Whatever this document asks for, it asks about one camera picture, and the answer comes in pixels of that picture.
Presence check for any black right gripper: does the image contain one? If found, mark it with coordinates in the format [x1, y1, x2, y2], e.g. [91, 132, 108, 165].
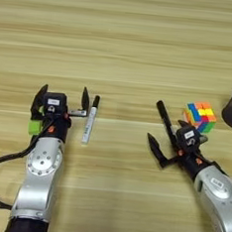
[144, 116, 221, 182]

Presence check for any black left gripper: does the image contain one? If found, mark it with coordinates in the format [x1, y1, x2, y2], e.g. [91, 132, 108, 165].
[28, 82, 91, 146]

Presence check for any white marker with black cap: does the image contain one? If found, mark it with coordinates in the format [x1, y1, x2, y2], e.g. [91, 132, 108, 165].
[80, 93, 101, 146]

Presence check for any multicoloured puzzle cube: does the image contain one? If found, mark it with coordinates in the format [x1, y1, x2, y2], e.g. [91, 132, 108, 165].
[181, 99, 220, 136]

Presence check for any green rectangular block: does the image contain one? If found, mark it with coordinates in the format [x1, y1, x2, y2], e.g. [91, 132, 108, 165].
[27, 103, 46, 137]

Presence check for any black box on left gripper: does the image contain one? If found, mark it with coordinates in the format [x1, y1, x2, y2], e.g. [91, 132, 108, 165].
[43, 91, 70, 118]

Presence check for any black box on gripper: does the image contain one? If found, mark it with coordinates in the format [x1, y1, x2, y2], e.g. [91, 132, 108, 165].
[174, 123, 204, 154]
[43, 91, 70, 118]

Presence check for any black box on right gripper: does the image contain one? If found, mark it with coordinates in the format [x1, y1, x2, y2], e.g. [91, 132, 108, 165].
[174, 123, 204, 154]

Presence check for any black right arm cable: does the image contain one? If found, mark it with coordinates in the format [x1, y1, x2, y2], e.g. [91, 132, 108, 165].
[211, 160, 232, 185]

